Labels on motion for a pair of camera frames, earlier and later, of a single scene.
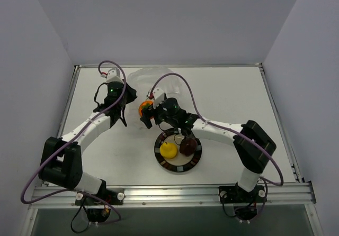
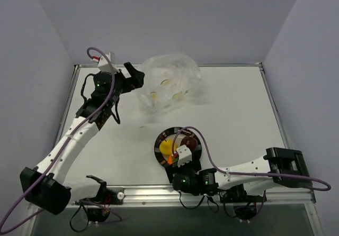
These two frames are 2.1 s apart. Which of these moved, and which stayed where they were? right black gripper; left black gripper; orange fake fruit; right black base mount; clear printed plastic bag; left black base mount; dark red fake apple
Moved: right black gripper; left black gripper; orange fake fruit; clear printed plastic bag
Stayed: dark red fake apple; right black base mount; left black base mount
